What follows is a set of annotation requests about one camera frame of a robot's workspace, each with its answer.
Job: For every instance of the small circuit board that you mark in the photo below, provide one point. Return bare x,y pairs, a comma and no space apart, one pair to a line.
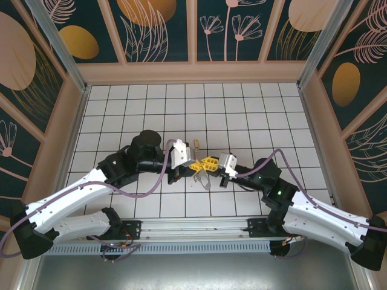
115,245

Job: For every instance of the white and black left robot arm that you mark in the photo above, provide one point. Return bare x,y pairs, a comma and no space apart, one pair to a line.
60,196

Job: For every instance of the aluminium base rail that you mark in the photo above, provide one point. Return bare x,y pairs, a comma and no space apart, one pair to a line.
196,225

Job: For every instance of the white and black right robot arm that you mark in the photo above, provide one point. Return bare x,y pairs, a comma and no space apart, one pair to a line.
326,220

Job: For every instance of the grey metal sheet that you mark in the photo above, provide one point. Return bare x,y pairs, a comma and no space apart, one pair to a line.
196,272

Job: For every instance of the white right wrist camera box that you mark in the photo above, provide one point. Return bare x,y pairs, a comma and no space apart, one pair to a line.
226,161

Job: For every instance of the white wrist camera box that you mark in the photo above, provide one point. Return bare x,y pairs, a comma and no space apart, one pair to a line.
181,154
226,161

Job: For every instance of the aluminium frame post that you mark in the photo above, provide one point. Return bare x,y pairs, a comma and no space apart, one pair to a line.
321,45
59,45

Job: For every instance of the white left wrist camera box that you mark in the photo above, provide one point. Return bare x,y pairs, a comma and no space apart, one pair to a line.
181,154

